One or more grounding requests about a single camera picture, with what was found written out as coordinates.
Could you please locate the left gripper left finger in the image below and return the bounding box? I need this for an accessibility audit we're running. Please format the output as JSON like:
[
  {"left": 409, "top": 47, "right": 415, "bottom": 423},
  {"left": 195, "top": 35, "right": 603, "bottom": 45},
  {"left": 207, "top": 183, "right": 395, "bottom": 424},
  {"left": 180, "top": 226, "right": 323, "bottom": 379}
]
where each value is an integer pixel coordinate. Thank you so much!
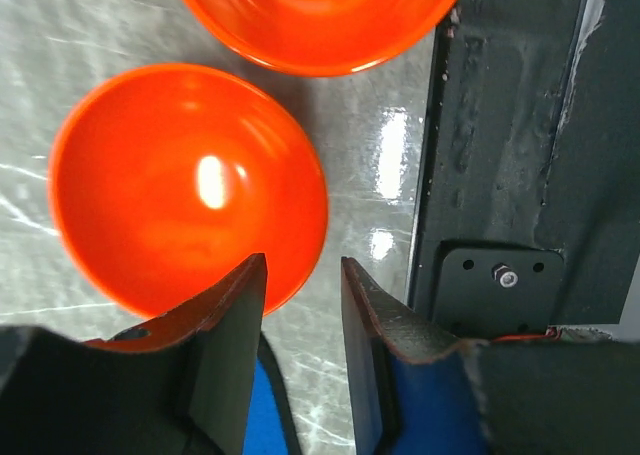
[{"left": 85, "top": 253, "right": 267, "bottom": 454}]

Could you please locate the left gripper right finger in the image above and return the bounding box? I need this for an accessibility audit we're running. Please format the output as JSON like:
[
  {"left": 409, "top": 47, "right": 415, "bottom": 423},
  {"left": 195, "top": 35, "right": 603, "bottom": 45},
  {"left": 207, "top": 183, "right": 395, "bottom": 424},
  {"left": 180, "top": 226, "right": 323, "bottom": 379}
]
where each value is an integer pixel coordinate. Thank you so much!
[{"left": 341, "top": 257, "right": 480, "bottom": 454}]

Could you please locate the red-orange bowl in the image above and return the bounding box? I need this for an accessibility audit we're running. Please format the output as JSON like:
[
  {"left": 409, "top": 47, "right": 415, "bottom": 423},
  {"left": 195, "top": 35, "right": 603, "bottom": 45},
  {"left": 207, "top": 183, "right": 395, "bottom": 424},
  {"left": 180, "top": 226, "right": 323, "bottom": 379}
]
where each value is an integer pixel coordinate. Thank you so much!
[
  {"left": 183, "top": 0, "right": 457, "bottom": 77},
  {"left": 47, "top": 63, "right": 329, "bottom": 319}
]

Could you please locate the black mounting plate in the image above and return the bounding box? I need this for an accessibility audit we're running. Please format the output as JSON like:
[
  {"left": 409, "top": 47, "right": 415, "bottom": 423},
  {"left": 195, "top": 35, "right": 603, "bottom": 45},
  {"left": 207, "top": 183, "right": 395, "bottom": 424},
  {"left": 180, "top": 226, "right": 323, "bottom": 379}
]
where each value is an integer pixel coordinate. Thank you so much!
[{"left": 431, "top": 244, "right": 565, "bottom": 339}]

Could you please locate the black base beam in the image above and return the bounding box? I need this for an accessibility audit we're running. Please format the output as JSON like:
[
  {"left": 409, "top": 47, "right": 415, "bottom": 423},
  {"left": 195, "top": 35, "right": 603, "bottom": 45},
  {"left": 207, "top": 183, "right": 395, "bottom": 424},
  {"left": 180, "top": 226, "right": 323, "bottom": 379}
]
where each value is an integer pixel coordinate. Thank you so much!
[{"left": 408, "top": 0, "right": 639, "bottom": 328}]

